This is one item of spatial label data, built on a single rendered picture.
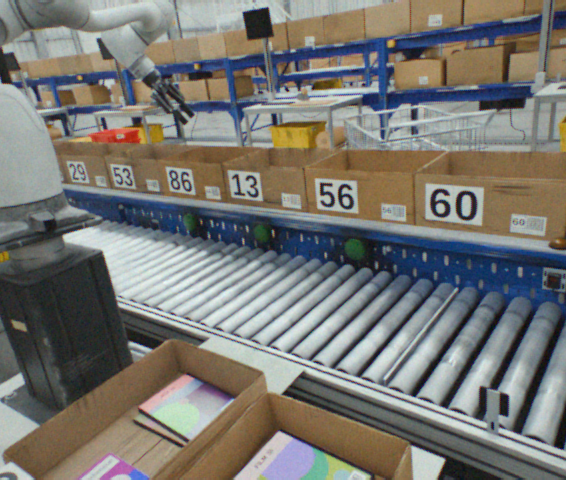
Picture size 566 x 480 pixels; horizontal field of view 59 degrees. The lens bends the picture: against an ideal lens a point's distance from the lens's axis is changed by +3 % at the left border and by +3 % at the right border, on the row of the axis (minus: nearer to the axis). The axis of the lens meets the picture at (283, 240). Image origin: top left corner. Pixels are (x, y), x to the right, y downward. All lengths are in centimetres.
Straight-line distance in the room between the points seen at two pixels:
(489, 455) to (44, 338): 88
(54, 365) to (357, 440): 63
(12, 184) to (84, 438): 51
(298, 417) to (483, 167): 109
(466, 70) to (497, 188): 453
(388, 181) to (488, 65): 437
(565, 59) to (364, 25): 230
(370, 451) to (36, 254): 74
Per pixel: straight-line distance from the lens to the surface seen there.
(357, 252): 158
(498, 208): 145
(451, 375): 116
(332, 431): 92
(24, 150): 105
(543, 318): 137
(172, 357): 120
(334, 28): 685
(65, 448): 111
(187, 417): 105
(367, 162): 189
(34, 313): 110
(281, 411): 97
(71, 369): 117
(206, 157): 242
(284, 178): 175
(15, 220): 107
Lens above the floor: 144
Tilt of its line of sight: 21 degrees down
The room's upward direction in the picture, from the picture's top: 7 degrees counter-clockwise
